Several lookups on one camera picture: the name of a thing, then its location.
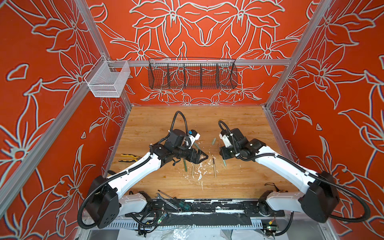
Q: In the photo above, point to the yellow black pliers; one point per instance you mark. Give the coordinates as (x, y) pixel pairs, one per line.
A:
(128, 158)

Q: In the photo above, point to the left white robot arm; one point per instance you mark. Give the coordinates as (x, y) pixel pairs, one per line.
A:
(104, 200)

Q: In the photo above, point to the silver wrench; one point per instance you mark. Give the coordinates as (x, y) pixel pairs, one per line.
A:
(178, 209)

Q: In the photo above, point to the black wire mesh basket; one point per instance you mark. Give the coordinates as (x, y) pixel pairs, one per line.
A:
(192, 74)

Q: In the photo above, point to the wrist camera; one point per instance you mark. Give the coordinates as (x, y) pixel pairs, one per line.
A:
(193, 136)
(225, 140)

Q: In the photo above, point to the green handled screwdriver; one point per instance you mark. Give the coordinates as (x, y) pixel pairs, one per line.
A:
(182, 204)

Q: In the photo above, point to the white slotted cable duct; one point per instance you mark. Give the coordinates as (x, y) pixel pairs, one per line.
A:
(132, 225)

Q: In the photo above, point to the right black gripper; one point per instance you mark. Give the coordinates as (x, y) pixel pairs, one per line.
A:
(222, 152)

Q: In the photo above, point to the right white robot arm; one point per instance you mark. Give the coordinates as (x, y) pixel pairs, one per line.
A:
(317, 195)

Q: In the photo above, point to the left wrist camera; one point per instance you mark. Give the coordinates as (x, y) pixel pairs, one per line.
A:
(193, 136)

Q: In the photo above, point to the small green circuit board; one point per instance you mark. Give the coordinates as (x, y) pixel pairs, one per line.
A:
(271, 226)

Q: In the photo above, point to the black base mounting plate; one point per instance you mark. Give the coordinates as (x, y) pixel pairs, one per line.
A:
(246, 207)

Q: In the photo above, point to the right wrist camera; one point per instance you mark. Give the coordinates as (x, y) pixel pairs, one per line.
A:
(225, 140)

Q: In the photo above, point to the white wire mesh basket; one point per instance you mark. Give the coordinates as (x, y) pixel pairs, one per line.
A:
(107, 79)

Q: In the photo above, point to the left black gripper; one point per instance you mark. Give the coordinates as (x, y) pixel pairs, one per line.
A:
(195, 159)

